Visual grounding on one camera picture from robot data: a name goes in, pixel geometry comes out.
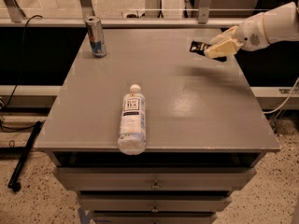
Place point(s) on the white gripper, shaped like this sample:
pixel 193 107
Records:
pixel 249 35

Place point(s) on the black rxbar chocolate bar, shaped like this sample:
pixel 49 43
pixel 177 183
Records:
pixel 199 48

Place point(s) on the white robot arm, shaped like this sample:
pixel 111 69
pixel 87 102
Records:
pixel 281 23

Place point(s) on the grey drawer cabinet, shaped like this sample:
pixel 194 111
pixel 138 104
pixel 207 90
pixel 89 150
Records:
pixel 200 113

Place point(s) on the silver blue energy drink can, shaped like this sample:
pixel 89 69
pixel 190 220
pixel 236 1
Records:
pixel 96 36

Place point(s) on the top grey drawer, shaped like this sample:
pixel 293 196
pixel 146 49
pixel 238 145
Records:
pixel 154 179

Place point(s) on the grey drawer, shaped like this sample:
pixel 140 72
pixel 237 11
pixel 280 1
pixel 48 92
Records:
pixel 154 179
pixel 154 202
pixel 130 218

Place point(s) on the middle grey drawer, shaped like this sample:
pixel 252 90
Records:
pixel 154 202

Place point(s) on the bottom grey drawer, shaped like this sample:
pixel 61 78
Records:
pixel 130 218

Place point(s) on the black rod on floor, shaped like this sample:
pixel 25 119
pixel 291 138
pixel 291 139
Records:
pixel 13 183

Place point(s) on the metal window rail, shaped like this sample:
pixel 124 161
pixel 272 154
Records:
pixel 139 23

